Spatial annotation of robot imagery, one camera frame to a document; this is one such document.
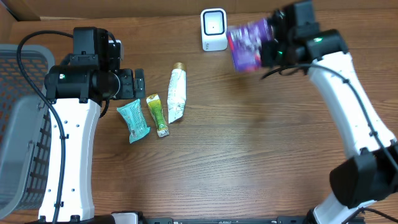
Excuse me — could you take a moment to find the grey plastic basket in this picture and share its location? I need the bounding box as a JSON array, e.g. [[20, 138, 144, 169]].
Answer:
[[1, 44, 51, 218]]

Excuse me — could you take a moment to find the white barcode scanner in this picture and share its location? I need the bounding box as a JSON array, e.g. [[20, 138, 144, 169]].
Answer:
[[200, 8, 228, 52]]

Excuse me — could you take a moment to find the teal snack packet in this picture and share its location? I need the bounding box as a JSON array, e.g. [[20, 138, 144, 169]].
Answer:
[[116, 99, 150, 144]]

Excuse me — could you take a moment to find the white tube gold cap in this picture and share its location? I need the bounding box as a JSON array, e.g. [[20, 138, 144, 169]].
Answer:
[[167, 62, 187, 123]]

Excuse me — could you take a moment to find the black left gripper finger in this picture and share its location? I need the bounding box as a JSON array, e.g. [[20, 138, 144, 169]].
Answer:
[[134, 84, 146, 99], [134, 68, 145, 84]]

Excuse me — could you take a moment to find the green juice pouch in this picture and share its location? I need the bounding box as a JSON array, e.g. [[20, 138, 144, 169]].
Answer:
[[146, 94, 169, 138]]

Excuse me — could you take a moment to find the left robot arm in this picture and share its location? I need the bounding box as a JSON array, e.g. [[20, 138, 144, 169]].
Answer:
[[37, 27, 145, 224]]

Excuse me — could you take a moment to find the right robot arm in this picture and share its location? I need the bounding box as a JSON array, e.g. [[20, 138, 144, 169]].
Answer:
[[261, 1, 397, 223]]

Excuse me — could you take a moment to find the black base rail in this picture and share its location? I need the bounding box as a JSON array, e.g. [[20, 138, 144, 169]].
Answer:
[[140, 216, 308, 224]]

